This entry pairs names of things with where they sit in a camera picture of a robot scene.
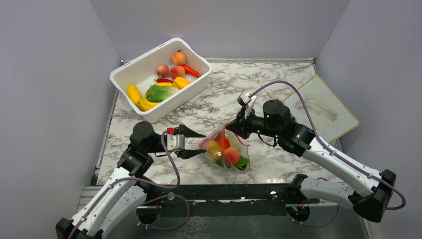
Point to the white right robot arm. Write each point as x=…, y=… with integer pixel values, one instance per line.
x=367, y=191

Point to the red chili pepper toy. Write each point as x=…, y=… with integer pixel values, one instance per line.
x=163, y=80

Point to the yellow bell pepper toy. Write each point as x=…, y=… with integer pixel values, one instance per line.
x=180, y=82

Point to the small yellow mango toy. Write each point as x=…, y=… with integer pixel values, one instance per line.
x=214, y=151

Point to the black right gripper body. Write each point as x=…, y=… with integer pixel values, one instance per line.
x=253, y=123

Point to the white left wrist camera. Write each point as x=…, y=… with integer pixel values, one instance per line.
x=175, y=140

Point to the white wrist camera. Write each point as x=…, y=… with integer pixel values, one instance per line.
x=175, y=140
x=247, y=101

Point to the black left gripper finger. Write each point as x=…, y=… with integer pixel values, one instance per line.
x=189, y=153
x=188, y=133

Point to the peach toy at back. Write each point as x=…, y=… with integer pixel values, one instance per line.
x=179, y=58

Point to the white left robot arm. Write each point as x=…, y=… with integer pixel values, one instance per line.
x=127, y=187

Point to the pink peach toy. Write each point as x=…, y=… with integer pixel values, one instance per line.
x=163, y=71

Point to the clear zip bag orange zipper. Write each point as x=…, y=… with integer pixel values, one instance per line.
x=236, y=142

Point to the orange carrot toy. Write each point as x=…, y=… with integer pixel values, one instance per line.
x=190, y=71

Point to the white plastic bin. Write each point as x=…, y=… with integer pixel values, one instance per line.
x=141, y=72

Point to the wood framed white board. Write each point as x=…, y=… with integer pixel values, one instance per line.
x=330, y=115

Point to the light green lettuce toy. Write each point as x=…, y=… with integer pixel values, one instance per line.
x=158, y=94

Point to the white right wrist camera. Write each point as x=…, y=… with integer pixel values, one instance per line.
x=247, y=101

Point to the red apple toy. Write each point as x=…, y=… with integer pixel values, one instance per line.
x=204, y=143

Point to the curved yellow banana toy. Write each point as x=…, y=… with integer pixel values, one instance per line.
x=146, y=105

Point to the green leafy vegetable toy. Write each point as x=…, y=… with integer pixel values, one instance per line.
x=242, y=165

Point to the peach toy right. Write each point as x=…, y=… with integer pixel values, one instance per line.
x=177, y=71

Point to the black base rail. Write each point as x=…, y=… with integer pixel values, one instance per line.
x=213, y=200

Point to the white marker pen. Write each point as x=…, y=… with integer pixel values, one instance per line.
x=264, y=89

